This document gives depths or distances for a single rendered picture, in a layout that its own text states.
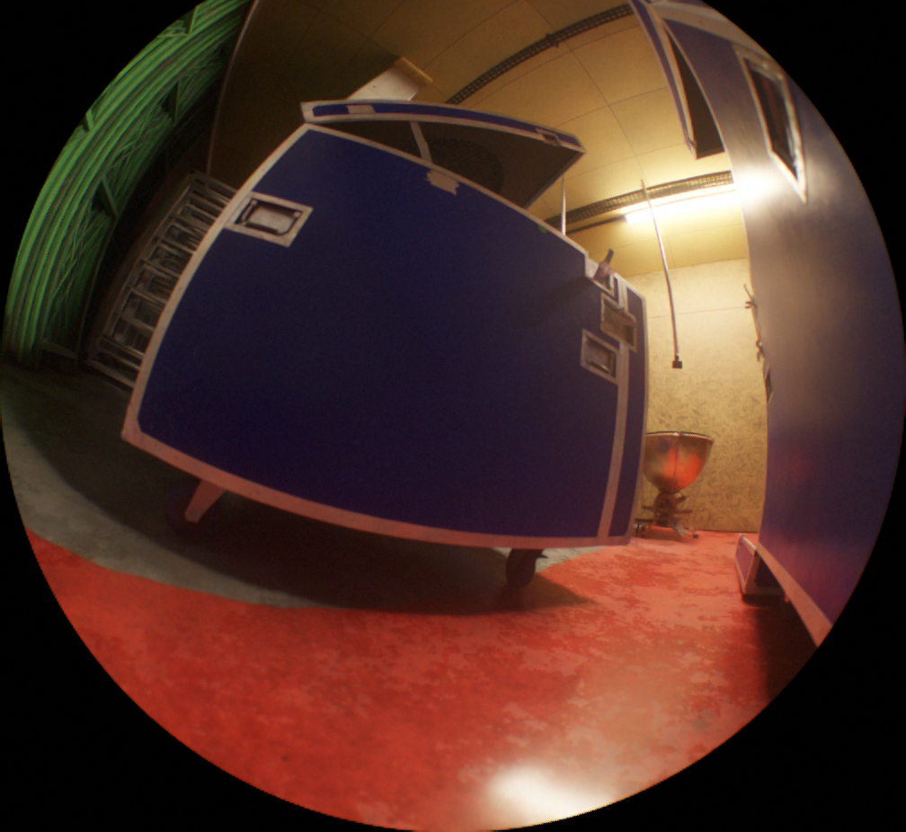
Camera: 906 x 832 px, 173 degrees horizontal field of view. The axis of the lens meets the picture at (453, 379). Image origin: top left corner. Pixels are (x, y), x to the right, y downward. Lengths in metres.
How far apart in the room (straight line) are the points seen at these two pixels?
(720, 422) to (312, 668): 3.59
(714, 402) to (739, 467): 0.76
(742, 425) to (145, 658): 3.82
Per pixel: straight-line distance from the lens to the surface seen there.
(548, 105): 3.11
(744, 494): 3.56
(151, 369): 0.59
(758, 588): 1.13
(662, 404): 3.67
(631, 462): 0.87
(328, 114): 0.93
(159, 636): 0.44
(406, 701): 0.42
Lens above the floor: 0.30
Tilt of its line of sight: 16 degrees up
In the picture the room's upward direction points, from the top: 14 degrees clockwise
